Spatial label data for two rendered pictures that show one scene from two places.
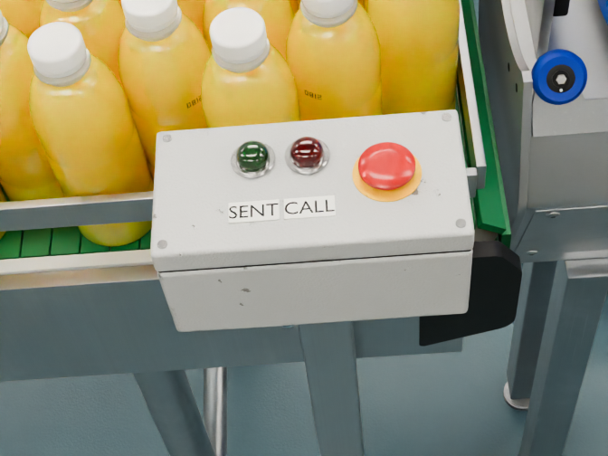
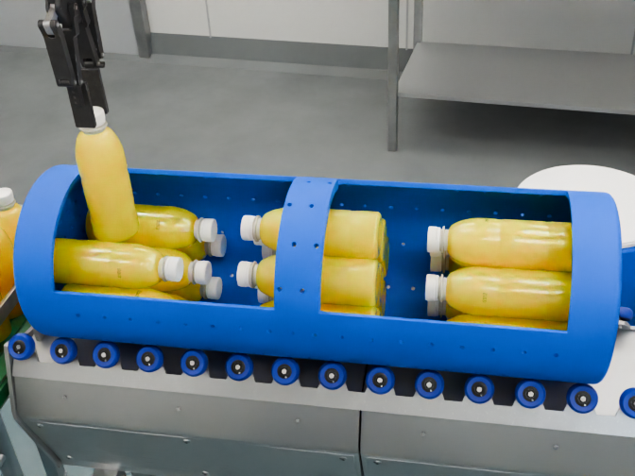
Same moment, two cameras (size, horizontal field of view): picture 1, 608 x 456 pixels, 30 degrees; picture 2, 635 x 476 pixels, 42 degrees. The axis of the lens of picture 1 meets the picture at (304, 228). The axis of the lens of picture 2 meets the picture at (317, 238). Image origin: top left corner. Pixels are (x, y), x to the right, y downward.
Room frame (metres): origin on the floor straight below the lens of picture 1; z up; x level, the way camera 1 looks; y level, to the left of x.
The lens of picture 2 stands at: (-0.37, -0.85, 1.87)
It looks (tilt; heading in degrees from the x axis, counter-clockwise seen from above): 35 degrees down; 7
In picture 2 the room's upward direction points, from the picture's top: 3 degrees counter-clockwise
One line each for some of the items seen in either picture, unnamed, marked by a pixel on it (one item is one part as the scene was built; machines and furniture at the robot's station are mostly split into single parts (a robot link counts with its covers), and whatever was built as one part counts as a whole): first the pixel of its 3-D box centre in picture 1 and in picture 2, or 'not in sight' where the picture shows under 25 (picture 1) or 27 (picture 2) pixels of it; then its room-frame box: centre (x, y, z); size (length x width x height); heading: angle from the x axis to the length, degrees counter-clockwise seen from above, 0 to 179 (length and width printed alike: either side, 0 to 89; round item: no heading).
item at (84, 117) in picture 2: not in sight; (81, 104); (0.67, -0.40, 1.37); 0.03 x 0.01 x 0.07; 85
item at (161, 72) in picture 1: (175, 99); not in sight; (0.60, 0.09, 1.00); 0.07 x 0.07 x 0.20
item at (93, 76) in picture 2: not in sight; (94, 91); (0.71, -0.40, 1.37); 0.03 x 0.01 x 0.07; 85
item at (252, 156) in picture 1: (251, 155); not in sight; (0.45, 0.03, 1.11); 0.02 x 0.02 x 0.01
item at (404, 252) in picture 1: (313, 222); not in sight; (0.43, -0.01, 1.05); 0.20 x 0.10 x 0.10; 85
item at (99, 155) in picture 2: not in sight; (105, 178); (0.69, -0.40, 1.24); 0.07 x 0.07 x 0.20
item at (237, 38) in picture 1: (238, 35); not in sight; (0.56, 0.03, 1.10); 0.04 x 0.04 x 0.02
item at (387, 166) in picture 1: (386, 167); not in sight; (0.43, -0.06, 1.11); 0.04 x 0.04 x 0.01
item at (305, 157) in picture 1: (306, 151); not in sight; (0.45, -0.01, 1.11); 0.02 x 0.02 x 0.01
